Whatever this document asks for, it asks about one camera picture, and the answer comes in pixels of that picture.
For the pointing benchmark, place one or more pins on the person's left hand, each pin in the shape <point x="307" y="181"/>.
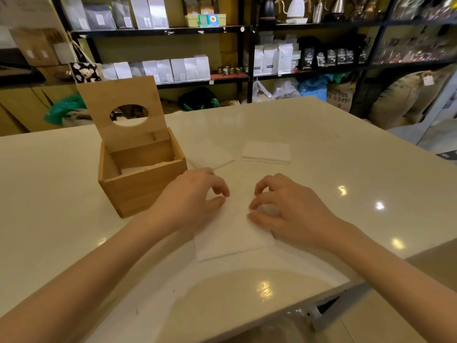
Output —
<point x="185" y="200"/>

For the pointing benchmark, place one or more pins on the person's right hand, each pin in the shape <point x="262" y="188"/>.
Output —
<point x="296" y="214"/>

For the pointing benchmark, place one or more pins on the wooden box with holed lid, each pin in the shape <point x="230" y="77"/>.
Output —
<point x="143" y="191"/>

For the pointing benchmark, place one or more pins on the white napkin stack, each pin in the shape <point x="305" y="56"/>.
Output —
<point x="266" y="151"/>

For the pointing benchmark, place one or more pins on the person's right forearm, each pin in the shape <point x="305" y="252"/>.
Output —
<point x="392" y="275"/>

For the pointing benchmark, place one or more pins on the person's left forearm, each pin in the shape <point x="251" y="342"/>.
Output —
<point x="89" y="278"/>

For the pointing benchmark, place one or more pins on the dark green plastic bag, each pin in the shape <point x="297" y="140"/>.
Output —
<point x="198" y="99"/>

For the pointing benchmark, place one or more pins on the grey metal table leg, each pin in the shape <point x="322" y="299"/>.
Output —
<point x="342" y="305"/>

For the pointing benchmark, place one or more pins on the crumpled silver foil bag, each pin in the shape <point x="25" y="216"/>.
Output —
<point x="296" y="325"/>

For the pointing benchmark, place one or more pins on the printed burlap sack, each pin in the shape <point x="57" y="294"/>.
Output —
<point x="339" y="98"/>

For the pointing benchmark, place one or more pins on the blue plastic bag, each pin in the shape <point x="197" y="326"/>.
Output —
<point x="314" y="89"/>

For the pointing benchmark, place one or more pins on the row of white pouches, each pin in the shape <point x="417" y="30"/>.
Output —
<point x="178" y="69"/>

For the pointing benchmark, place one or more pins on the row of small glass jars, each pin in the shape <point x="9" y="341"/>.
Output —
<point x="230" y="71"/>

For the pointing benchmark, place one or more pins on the teal plastic bag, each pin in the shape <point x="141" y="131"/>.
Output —
<point x="62" y="110"/>

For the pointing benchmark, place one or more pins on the large burlap sack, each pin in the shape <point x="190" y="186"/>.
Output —
<point x="403" y="99"/>

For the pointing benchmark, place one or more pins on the row of black coffee bags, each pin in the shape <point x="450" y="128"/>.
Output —
<point x="308" y="57"/>

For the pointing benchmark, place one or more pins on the group of white coffee bags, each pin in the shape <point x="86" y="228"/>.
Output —
<point x="269" y="58"/>

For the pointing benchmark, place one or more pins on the black white teddy bear bag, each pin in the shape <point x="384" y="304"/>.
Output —
<point x="84" y="73"/>

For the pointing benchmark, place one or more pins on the green and blue card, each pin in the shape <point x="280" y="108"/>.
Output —
<point x="212" y="20"/>

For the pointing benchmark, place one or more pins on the wooden counter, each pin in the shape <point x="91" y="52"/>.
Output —
<point x="21" y="110"/>

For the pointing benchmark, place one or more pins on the white foil pouch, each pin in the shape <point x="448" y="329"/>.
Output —
<point x="141" y="12"/>
<point x="159" y="12"/>

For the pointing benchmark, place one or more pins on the wide black metal shelf rack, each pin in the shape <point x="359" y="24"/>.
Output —
<point x="321" y="26"/>

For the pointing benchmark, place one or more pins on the small white paper bag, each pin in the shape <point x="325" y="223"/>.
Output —
<point x="64" y="53"/>

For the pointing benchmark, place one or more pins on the dark grey foil pouch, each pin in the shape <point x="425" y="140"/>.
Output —
<point x="122" y="14"/>

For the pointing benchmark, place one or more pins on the dark wooden tray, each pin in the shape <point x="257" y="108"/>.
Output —
<point x="216" y="3"/>

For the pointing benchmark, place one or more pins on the row of clear glassware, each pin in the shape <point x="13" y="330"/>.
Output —
<point x="410" y="49"/>

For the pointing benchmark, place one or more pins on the wide dark grey pouch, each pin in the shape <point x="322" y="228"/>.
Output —
<point x="100" y="16"/>

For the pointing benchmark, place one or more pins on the slim steel bottle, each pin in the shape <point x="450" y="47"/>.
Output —
<point x="317" y="12"/>

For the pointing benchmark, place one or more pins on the brown paper bag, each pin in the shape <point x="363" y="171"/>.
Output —
<point x="50" y="48"/>
<point x="25" y="48"/>

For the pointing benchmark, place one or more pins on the white gooseneck kettle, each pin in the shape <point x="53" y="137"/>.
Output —
<point x="296" y="8"/>

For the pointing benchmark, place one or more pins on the black gooseneck kettle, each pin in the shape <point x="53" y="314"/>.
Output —
<point x="267" y="8"/>

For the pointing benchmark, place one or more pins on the black heat sealer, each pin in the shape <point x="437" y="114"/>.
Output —
<point x="18" y="76"/>

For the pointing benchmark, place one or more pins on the steel kettle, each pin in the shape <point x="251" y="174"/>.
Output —
<point x="338" y="7"/>

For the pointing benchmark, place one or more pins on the silver foil pouch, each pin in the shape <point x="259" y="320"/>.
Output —
<point x="76" y="14"/>

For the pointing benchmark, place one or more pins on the brass coffee pot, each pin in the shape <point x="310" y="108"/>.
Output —
<point x="367" y="7"/>

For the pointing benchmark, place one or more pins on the row of glass cups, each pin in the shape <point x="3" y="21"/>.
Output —
<point x="421" y="7"/>

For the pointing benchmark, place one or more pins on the white metal post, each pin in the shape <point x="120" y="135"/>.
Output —
<point x="439" y="107"/>

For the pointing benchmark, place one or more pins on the wall poster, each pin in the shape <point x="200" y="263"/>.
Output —
<point x="28" y="10"/>

